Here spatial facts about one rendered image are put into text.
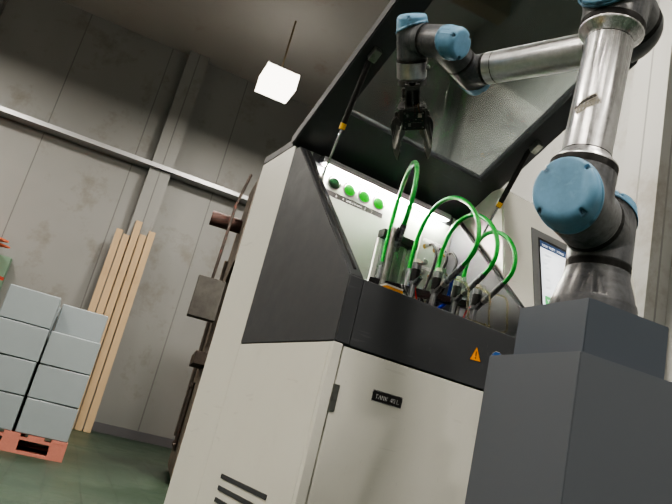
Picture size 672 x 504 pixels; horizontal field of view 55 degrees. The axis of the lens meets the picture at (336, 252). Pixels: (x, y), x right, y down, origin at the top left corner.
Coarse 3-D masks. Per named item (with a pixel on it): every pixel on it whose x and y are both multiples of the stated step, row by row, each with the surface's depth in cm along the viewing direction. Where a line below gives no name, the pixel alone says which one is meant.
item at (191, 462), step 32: (288, 160) 214; (256, 192) 232; (256, 224) 219; (256, 256) 208; (224, 320) 214; (224, 352) 203; (224, 384) 193; (192, 416) 208; (192, 448) 198; (192, 480) 189
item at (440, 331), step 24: (384, 288) 152; (360, 312) 148; (384, 312) 151; (408, 312) 155; (432, 312) 158; (360, 336) 147; (384, 336) 150; (408, 336) 154; (432, 336) 157; (456, 336) 161; (480, 336) 165; (504, 336) 169; (408, 360) 153; (432, 360) 156; (456, 360) 160; (480, 384) 163
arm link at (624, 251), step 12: (624, 204) 117; (624, 216) 114; (636, 216) 119; (624, 228) 114; (636, 228) 119; (612, 240) 113; (624, 240) 115; (576, 252) 118; (588, 252) 116; (600, 252) 115; (612, 252) 115; (624, 252) 115
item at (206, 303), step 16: (224, 224) 582; (240, 224) 585; (224, 240) 544; (240, 240) 538; (224, 272) 627; (208, 288) 525; (224, 288) 578; (192, 304) 519; (208, 304) 522; (208, 320) 524; (208, 336) 565; (192, 384) 540; (192, 400) 506; (176, 432) 564; (176, 448) 520
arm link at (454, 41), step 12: (432, 24) 149; (420, 36) 149; (432, 36) 146; (444, 36) 144; (456, 36) 143; (468, 36) 146; (420, 48) 150; (432, 48) 147; (444, 48) 144; (456, 48) 144; (468, 48) 147; (444, 60) 149; (456, 60) 149; (468, 60) 151; (456, 72) 152
